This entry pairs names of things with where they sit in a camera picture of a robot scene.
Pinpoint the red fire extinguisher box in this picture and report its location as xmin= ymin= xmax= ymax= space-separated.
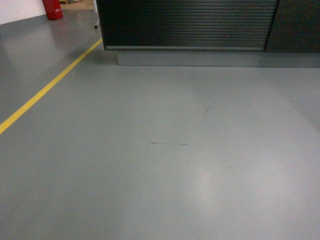
xmin=42 ymin=0 xmax=63 ymax=21

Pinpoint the white rolling partition panel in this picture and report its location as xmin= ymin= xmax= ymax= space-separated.
xmin=93 ymin=0 xmax=100 ymax=29

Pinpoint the black checkout counter cabinet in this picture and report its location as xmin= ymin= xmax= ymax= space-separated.
xmin=96 ymin=0 xmax=320 ymax=68

